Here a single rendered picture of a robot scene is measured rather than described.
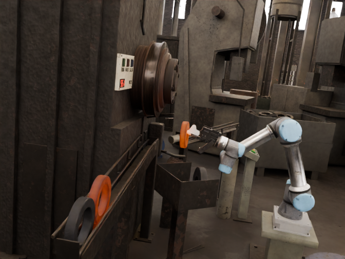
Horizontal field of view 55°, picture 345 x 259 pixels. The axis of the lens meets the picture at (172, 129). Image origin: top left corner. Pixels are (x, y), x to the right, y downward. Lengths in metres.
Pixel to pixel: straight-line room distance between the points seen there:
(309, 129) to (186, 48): 1.99
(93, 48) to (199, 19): 3.31
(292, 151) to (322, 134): 2.52
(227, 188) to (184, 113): 2.26
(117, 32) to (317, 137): 3.26
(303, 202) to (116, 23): 1.39
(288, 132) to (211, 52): 3.00
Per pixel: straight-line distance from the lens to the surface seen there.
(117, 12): 1.68
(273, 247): 2.26
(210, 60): 4.74
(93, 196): 1.25
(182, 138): 1.86
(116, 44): 1.67
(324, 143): 4.50
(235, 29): 4.70
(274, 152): 4.23
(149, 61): 1.91
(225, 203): 2.86
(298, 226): 2.20
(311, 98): 5.81
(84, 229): 1.24
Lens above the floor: 1.20
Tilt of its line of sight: 11 degrees down
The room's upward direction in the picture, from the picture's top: 6 degrees clockwise
